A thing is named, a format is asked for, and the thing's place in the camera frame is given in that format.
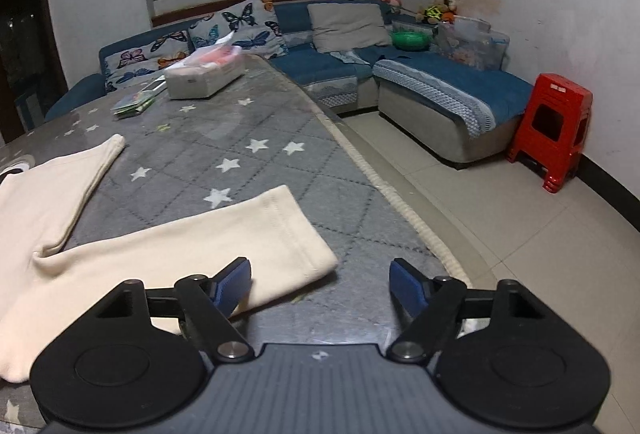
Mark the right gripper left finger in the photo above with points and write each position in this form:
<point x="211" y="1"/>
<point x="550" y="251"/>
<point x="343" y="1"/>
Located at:
<point x="207" y="304"/>

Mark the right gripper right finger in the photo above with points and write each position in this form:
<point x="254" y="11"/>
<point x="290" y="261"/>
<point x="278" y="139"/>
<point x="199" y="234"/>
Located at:
<point x="432" y="305"/>

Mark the cream sweatshirt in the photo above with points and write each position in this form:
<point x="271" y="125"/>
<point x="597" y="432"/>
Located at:
<point x="45" y="288"/>

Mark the grey star tablecloth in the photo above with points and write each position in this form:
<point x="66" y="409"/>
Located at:
<point x="184" y="158"/>

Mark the red plastic stool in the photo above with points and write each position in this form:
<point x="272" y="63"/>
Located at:
<point x="554" y="128"/>

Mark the blue corner sofa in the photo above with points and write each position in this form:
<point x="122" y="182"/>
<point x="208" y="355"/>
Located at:
<point x="460" y="114"/>

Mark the white tissue box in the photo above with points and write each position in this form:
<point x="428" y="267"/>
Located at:
<point x="206" y="71"/>

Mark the black induction cooktop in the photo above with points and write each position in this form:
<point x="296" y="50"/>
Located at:
<point x="16" y="166"/>

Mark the left butterfly pillow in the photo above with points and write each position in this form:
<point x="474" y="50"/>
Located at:
<point x="139" y="62"/>

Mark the butterfly pillow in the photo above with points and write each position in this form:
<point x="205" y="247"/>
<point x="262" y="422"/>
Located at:
<point x="253" y="24"/>
<point x="139" y="62"/>

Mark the green bowl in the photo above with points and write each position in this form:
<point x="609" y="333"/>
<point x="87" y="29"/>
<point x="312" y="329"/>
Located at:
<point x="408" y="40"/>

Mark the clear storage box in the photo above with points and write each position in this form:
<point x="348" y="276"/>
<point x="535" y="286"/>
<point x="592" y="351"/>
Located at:
<point x="472" y="42"/>

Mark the right butterfly pillow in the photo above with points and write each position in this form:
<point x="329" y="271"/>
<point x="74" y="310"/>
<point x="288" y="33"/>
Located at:
<point x="253" y="24"/>

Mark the dark wooden door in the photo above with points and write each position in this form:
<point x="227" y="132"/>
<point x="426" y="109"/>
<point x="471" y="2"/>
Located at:
<point x="32" y="79"/>

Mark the yellow orange toy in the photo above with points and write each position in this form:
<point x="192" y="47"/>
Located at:
<point x="444" y="12"/>

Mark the grey cushion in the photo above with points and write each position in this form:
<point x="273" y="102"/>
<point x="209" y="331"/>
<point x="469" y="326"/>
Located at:
<point x="344" y="27"/>

